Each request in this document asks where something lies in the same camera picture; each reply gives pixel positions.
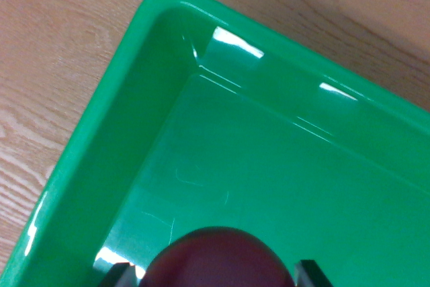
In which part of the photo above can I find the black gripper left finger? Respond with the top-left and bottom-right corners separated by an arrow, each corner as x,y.
98,262 -> 138,287

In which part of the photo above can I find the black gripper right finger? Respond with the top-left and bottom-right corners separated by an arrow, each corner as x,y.
294,259 -> 334,287

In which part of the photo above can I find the dark red round fruit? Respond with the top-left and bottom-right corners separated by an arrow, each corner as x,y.
139,226 -> 296,287

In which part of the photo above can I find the green plastic bin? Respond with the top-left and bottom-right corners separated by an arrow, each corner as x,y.
0,0 -> 430,287

